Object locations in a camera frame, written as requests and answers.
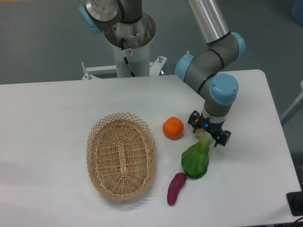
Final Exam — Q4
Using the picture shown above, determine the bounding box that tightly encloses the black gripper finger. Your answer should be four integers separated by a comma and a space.
213, 129, 231, 147
187, 110, 201, 133

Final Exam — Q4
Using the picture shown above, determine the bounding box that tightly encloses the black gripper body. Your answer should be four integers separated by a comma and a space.
199, 113, 225, 137

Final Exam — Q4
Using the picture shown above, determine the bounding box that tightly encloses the green bok choy vegetable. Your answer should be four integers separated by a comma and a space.
181, 132, 214, 179

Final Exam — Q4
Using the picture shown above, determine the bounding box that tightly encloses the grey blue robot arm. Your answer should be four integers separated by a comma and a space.
78, 0, 246, 146

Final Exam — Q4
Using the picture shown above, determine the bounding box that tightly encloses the orange tangerine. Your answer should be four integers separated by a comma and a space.
162, 116, 184, 140

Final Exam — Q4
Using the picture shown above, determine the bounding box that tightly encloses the purple sweet potato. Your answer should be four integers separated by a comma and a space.
167, 173, 187, 206

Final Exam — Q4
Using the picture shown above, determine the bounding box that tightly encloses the woven wicker basket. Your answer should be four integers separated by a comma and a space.
86, 113, 157, 201

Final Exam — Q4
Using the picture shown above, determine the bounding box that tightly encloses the black device at edge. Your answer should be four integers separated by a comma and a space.
286, 191, 303, 217

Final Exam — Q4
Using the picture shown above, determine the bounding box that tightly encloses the white frame right edge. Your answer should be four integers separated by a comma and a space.
280, 81, 303, 127

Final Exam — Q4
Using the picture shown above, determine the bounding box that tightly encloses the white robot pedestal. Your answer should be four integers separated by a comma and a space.
81, 13, 168, 79

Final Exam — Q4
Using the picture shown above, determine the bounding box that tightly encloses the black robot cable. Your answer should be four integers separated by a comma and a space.
120, 37, 136, 78

